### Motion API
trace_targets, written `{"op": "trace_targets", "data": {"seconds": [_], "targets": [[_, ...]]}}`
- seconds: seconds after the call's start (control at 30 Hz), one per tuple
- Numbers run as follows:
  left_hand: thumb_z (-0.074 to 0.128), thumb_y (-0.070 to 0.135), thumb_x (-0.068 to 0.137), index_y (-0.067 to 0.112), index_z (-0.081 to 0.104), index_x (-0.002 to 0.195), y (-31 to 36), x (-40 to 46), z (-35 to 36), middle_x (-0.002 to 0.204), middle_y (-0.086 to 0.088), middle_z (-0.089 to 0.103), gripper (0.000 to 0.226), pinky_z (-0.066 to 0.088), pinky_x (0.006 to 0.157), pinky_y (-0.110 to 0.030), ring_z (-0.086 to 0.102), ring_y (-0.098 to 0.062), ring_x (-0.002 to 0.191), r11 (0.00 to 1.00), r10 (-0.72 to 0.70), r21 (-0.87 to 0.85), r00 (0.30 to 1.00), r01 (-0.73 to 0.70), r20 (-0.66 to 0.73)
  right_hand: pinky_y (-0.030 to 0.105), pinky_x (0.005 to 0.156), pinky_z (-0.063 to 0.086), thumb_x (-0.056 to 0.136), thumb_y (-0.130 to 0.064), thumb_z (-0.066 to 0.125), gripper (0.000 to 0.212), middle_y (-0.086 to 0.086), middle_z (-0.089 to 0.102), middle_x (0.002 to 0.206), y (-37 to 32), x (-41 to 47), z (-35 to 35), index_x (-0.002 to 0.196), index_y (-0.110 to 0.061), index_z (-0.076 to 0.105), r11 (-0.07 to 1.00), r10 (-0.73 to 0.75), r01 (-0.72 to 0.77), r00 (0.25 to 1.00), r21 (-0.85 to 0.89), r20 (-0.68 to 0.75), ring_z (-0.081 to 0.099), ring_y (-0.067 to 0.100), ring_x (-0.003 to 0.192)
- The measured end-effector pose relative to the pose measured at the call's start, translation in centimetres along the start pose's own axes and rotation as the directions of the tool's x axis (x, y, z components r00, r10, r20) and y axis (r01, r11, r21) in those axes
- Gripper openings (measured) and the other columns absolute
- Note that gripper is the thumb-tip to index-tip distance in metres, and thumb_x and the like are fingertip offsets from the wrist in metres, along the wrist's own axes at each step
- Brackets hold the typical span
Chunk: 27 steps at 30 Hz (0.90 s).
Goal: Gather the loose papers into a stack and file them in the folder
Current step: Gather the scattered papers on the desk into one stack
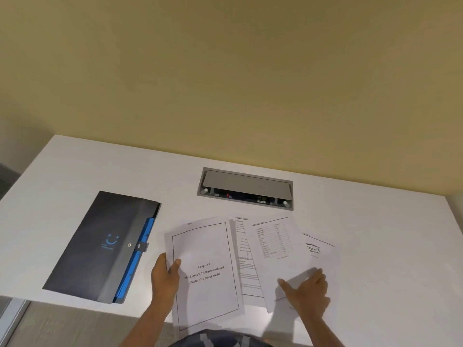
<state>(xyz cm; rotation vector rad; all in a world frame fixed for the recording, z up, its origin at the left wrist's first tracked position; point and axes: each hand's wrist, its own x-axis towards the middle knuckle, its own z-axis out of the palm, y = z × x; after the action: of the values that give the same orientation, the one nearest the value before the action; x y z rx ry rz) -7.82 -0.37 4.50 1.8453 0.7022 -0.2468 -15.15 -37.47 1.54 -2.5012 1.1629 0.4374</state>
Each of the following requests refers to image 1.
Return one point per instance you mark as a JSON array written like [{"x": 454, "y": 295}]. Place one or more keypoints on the person's left hand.
[{"x": 162, "y": 281}]

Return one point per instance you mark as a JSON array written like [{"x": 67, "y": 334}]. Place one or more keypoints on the person's right hand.
[{"x": 309, "y": 296}]

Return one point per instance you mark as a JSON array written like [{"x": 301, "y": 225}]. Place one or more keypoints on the person's right forearm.
[{"x": 322, "y": 332}]

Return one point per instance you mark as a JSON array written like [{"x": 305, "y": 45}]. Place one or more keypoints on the person's dark patterned shirt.
[{"x": 224, "y": 339}]

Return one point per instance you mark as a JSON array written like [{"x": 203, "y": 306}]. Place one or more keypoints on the person's right thumb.
[{"x": 286, "y": 286}]

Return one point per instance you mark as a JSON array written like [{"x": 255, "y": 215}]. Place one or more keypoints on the printed text page paper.
[{"x": 243, "y": 256}]

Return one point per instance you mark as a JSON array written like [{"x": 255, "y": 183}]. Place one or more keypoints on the paper with printed table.
[{"x": 278, "y": 263}]

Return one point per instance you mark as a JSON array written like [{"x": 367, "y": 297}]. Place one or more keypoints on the person's left thumb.
[{"x": 175, "y": 270}]

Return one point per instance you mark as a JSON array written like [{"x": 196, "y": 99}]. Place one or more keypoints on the dark grey expanding file folder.
[{"x": 97, "y": 245}]

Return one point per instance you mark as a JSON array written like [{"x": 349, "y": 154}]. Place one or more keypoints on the person's left forearm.
[{"x": 144, "y": 330}]

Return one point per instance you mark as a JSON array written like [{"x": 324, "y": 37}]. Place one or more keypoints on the paper with small logo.
[{"x": 327, "y": 256}]

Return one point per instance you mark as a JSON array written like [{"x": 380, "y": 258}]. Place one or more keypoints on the bordered title page paper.
[{"x": 206, "y": 245}]

